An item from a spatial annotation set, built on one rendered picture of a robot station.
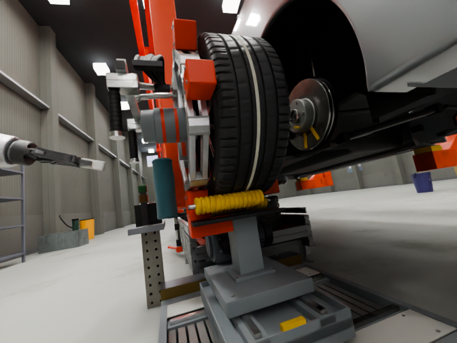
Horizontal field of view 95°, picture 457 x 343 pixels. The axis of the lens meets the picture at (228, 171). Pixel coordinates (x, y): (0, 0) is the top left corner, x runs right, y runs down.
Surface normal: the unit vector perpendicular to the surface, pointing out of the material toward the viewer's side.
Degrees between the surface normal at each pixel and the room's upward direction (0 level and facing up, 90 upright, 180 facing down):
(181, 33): 125
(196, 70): 90
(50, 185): 90
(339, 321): 90
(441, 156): 90
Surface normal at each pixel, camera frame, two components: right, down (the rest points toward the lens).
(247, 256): 0.27, -0.18
